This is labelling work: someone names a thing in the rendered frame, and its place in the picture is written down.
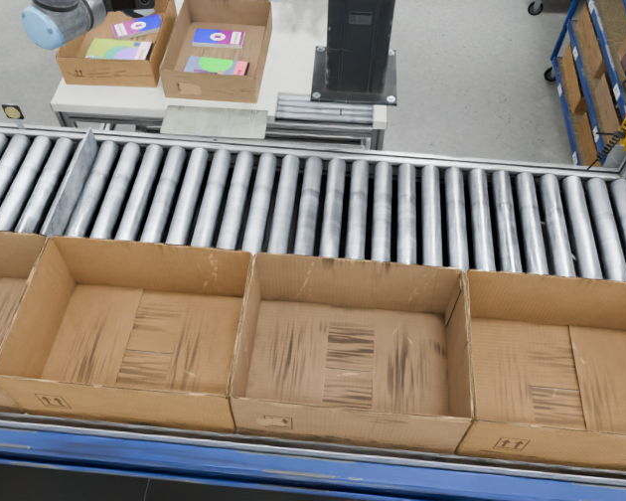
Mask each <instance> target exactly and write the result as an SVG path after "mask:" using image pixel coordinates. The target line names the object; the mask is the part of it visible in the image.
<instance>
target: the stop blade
mask: <svg viewBox="0 0 626 501"><path fill-rule="evenodd" d="M98 151H99V148H98V146H97V143H96V140H95V138H94V135H93V132H92V130H91V127H89V128H88V130H87V132H86V135H85V137H84V139H83V141H82V144H81V146H80V148H79V151H78V154H77V156H76V159H75V161H74V163H73V165H72V168H71V170H70V172H69V175H68V177H67V179H66V181H65V184H64V186H63V188H62V190H61V193H60V195H59V197H58V200H57V202H56V204H55V205H54V208H53V210H52V212H51V215H50V217H49V219H48V221H47V224H46V226H45V228H44V230H43V235H46V236H47V237H48V238H52V236H53V235H58V236H64V235H65V233H66V230H67V228H68V225H69V223H70V221H71V218H72V216H73V213H74V211H75V208H76V206H77V204H78V200H79V197H80V195H81V192H82V190H83V188H84V185H85V183H86V180H87V178H88V175H89V173H90V171H91V168H92V166H93V163H94V161H95V158H96V156H97V154H98Z"/></svg>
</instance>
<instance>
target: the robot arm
mask: <svg viewBox="0 0 626 501"><path fill-rule="evenodd" d="M31 2H32V5H31V7H30V6H29V7H26V8H25V9H24V10H23V12H22V14H21V22H22V26H23V28H24V30H25V32H26V34H27V35H28V37H29V38H30V39H31V40H32V41H33V42H34V43H35V44H36V45H38V46H39V47H41V48H43V49H45V50H53V49H56V48H58V47H62V46H63V45H64V44H66V43H68V42H69V41H71V40H73V39H75V38H77V37H79V36H81V35H83V34H85V33H87V32H88V31H90V30H92V29H94V28H96V27H98V26H100V25H101V24H102V23H103V22H104V20H105V17H106V15H107V12H117V11H120V12H122V13H124V14H125V15H126V16H128V17H132V18H140V17H144V16H148V15H150V14H152V13H154V12H155V10H154V6H155V0H31Z"/></svg>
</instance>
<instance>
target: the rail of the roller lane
mask: <svg viewBox="0 0 626 501"><path fill-rule="evenodd" d="M24 125H25V127H26V130H25V129H19V128H18V126H17V124H16V123H3V122H0V133H2V134H4V135H5V136H6V137H7V138H8V140H9V143H10V141H11V139H12V137H13V136H14V135H15V134H22V135H25V136H26V137H28V138H29V139H30V141H31V145H30V147H29V149H28V151H27V152H29V150H30V148H31V146H32V144H33V142H34V140H35V138H36V137H37V136H46V137H48V138H49V139H50V140H51V141H52V142H53V147H52V149H51V151H50V153H49V154H51V153H52V151H53V149H54V147H55V145H56V142H57V140H58V139H59V138H61V137H65V138H68V139H70V140H71V141H72V142H73V143H74V144H75V149H74V151H73V154H72V156H74V154H75V152H76V150H77V148H78V144H79V142H80V141H81V140H83V139H84V137H85V135H86V132H87V129H82V128H69V127H55V126H43V125H29V124H24ZM92 132H93V135H94V138H95V140H96V143H97V146H98V148H99V149H100V146H101V144H102V143H103V142H104V141H112V142H114V143H116V144H117V145H118V147H119V152H118V154H117V157H116V159H119V158H120V155H121V152H122V150H123V147H124V145H125V144H126V143H129V142H132V143H135V144H137V145H139V146H140V148H141V155H140V158H139V160H138V161H142V159H143V156H144V154H145V151H146V148H147V146H148V145H150V144H156V145H159V146H160V147H162V148H163V150H164V155H163V158H162V161H161V162H163V163H165V161H166V158H167V155H168V152H169V149H170V148H171V147H172V146H180V147H182V148H184V149H185V151H186V153H187V155H186V159H185V162H184V164H189V160H190V157H191V153H192V151H193V149H195V148H204V149H205V150H207V151H208V153H209V160H208V163H207V166H212V162H213V158H214V154H215V152H216V151H217V150H220V149H224V150H226V151H228V152H229V153H230V154H231V156H232V161H231V165H230V168H234V167H235V161H236V157H237V155H238V154H239V153H240V152H242V151H247V152H250V153H251V154H252V155H253V157H254V162H253V167H252V169H254V170H257V167H258V162H259V157H260V156H261V155H262V154H263V153H271V154H273V155H275V156H276V158H277V164H276V170H275V171H281V165H282V159H283V158H284V156H286V155H289V154H291V155H295V156H297V157H298V158H299V160H300V166H299V173H304V169H305V161H306V159H307V158H309V157H311V156H316V157H319V158H320V159H321V160H322V161H323V169H322V175H327V174H328V164H329V162H330V160H332V159H334V158H340V159H343V160H344V161H345V163H346V175H345V177H351V168H352V164H353V162H354V161H356V160H365V161H367V162H368V164H369V166H370V169H369V178H372V179H374V178H375V166H376V165H377V164H378V163H379V162H384V161H385V162H389V164H390V165H391V166H392V179H393V180H397V169H398V167H399V166H400V165H401V164H404V163H409V164H412V165H413V166H414V167H415V182H421V169H422V168H423V167H424V166H427V165H433V166H436V167H437V168H438V170H439V184H445V183H444V172H445V171H446V169H448V168H450V167H458V168H460V169H461V170H462V173H463V186H468V173H469V172H470V171H471V170H473V169H482V170H484V171H485V172H486V177H487V187H488V188H492V181H491V177H492V174H493V173H495V172H496V171H500V170H503V171H507V172H508V173H509V174H510V180H511V188H512V189H515V190H516V185H515V178H516V176H517V175H518V174H520V173H523V172H528V173H531V174H532V175H533V176H534V182H535V188H536V191H539V190H540V188H539V179H540V178H541V177H542V176H543V175H545V174H552V175H554V176H555V177H556V178H557V183H558V187H559V192H560V193H563V190H562V185H561V183H562V181H563V179H565V178H566V177H569V176H577V177H579V178H580V180H581V184H582V188H583V193H584V195H587V192H586V187H585V185H586V182H587V181H588V180H590V179H592V178H602V179H603V180H604V181H605V184H606V188H607V192H608V196H609V197H611V193H610V190H609V186H610V184H611V183H612V182H614V181H616V180H621V179H622V180H626V179H623V178H620V175H619V174H620V172H619V171H618V169H617V168H604V167H591V168H590V169H589V170H587V168H588V167H589V166H577V165H563V164H550V163H537V162H524V161H510V160H497V159H484V158H470V157H465V158H454V157H449V156H443V155H430V154H416V153H403V152H389V151H377V150H364V149H350V148H337V147H323V146H310V145H296V144H283V143H269V142H256V141H243V140H229V139H217V138H203V137H190V136H176V135H163V134H149V133H141V134H138V133H134V132H123V131H109V130H96V129H92Z"/></svg>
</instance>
